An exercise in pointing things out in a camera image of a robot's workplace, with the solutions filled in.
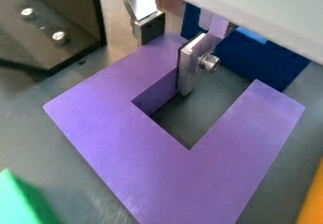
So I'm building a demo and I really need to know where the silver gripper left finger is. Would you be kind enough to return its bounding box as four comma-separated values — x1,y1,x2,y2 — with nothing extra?
123,0,165,45

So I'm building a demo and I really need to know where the yellow long bar block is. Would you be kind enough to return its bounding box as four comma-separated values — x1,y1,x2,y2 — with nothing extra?
296,165,323,224

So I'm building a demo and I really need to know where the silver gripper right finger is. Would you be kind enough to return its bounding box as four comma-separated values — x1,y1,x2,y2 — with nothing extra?
176,9,238,95

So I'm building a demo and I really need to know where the purple U-shaped block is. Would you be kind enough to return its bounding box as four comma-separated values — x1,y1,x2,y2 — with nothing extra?
44,34,304,224

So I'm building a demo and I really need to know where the black angle bracket fixture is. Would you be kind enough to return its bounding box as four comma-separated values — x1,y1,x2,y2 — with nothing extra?
0,0,105,74

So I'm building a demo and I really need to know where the green S-shaped block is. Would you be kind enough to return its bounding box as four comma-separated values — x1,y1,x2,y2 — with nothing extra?
0,169,59,224

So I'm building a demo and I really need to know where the blue U-shaped block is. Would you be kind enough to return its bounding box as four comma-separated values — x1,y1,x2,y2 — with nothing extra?
180,4,311,92

